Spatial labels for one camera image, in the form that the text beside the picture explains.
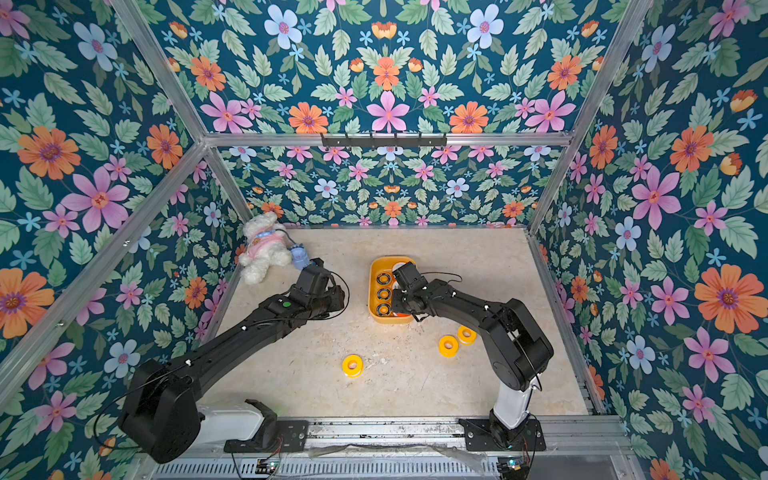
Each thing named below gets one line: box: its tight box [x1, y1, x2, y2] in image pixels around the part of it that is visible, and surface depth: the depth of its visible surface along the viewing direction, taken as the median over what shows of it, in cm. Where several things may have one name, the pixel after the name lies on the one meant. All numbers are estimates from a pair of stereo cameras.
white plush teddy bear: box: [238, 211, 292, 285], surface depth 106 cm
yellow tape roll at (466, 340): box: [457, 325, 478, 346], surface depth 91 cm
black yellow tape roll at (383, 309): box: [376, 303, 391, 317], surface depth 97 cm
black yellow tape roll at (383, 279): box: [376, 273, 391, 285], surface depth 105 cm
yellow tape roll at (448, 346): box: [439, 335, 458, 358], surface depth 90 cm
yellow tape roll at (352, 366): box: [341, 354, 365, 379], surface depth 86 cm
